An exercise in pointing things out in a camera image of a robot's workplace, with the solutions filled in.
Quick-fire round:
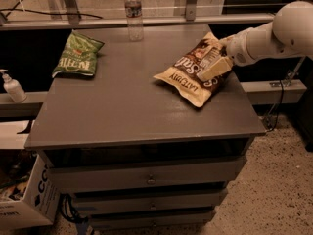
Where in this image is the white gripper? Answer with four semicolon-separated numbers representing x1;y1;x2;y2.
197;28;256;82

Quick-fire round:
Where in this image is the brown sea salt chip bag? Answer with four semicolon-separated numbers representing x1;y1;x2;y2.
155;32;230;107

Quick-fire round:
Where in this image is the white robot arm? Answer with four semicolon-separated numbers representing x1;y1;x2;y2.
197;1;313;82

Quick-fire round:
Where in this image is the green jalapeno chip bag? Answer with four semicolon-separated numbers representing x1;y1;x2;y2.
52;30;105;77

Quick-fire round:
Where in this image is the clear plastic water bottle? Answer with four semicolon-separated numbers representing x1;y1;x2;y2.
124;0;144;41

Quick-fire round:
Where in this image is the grey drawer cabinet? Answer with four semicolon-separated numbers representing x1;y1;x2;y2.
26;25;264;230

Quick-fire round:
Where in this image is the white pump dispenser bottle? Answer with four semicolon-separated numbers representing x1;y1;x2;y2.
0;69;26;103

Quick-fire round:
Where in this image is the white cardboard box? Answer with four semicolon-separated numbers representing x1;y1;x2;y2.
0;119;61;232

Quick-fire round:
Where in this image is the metal railing frame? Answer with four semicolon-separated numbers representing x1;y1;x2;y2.
0;0;313;31

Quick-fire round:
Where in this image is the black cable on floor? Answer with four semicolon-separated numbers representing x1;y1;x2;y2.
0;0;104;20

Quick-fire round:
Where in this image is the black cable bundle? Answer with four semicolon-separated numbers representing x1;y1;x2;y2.
58;194;86;225

